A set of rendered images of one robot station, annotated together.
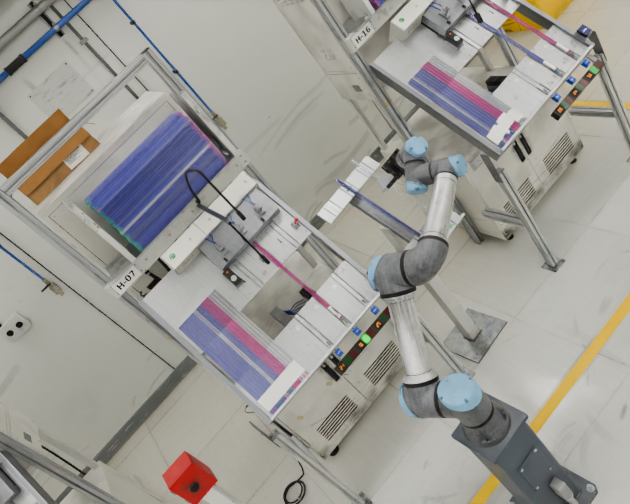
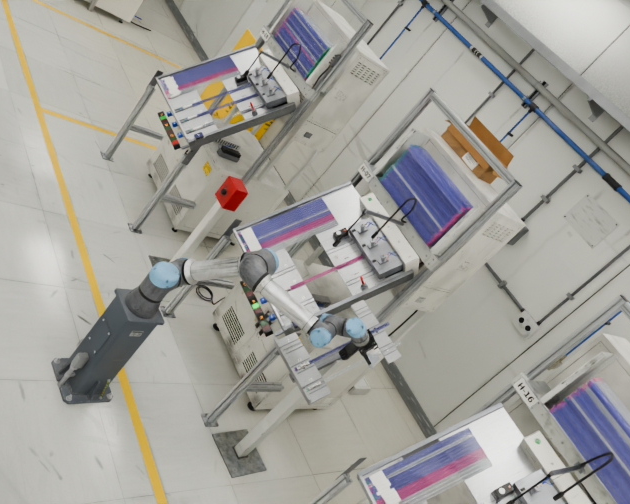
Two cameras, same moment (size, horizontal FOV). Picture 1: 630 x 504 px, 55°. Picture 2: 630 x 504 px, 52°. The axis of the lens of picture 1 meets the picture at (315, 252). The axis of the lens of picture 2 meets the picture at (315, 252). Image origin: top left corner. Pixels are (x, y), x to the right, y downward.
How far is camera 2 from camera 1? 2.03 m
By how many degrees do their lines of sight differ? 44
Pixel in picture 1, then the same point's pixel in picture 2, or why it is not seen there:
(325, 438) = (224, 313)
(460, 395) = (160, 268)
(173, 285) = (353, 202)
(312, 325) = (282, 274)
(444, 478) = (145, 353)
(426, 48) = (504, 464)
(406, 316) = (228, 261)
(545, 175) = not seen: outside the picture
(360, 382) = (248, 348)
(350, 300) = not seen: hidden behind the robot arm
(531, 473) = (98, 330)
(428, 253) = (253, 267)
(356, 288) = not seen: hidden behind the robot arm
